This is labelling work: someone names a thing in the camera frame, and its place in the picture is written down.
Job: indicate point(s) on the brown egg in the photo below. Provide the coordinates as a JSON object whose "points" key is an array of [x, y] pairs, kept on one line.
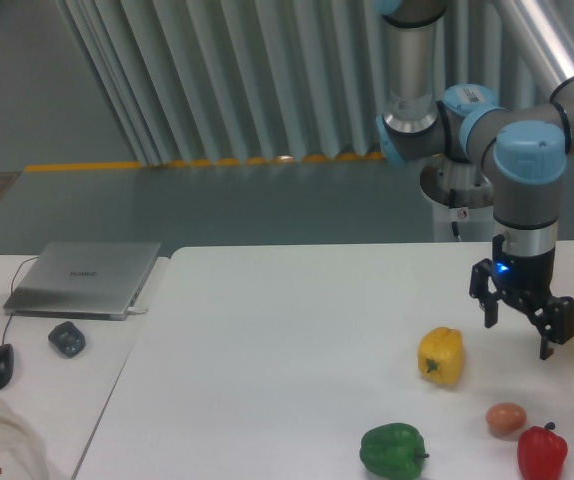
{"points": [[505, 418]]}

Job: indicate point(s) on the yellow bell pepper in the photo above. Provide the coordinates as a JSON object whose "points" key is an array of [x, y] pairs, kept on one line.
{"points": [[441, 355]]}

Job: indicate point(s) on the silver laptop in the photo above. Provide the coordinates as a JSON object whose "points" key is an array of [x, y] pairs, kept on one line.
{"points": [[84, 280]]}

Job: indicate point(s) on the red bell pepper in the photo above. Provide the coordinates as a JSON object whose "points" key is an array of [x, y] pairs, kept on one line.
{"points": [[541, 453]]}

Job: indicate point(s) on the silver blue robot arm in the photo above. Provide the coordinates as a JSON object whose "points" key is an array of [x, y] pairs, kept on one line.
{"points": [[521, 153]]}

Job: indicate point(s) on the green bell pepper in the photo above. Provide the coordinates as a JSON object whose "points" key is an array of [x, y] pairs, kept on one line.
{"points": [[394, 451]]}

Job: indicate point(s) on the white side table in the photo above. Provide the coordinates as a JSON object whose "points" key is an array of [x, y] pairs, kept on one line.
{"points": [[63, 399]]}

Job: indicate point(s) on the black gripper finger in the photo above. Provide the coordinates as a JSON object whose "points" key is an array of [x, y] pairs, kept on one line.
{"points": [[481, 281], [553, 317]]}

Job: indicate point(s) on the grey folding partition curtain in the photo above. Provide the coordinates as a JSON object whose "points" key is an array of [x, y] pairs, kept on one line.
{"points": [[224, 81]]}

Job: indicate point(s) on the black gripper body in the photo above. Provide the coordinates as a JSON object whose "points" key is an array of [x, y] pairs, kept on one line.
{"points": [[523, 263]]}

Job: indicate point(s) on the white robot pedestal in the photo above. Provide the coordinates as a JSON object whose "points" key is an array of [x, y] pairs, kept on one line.
{"points": [[461, 198]]}

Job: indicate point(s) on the small black plastic object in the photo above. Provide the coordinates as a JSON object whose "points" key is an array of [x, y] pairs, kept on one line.
{"points": [[68, 339]]}

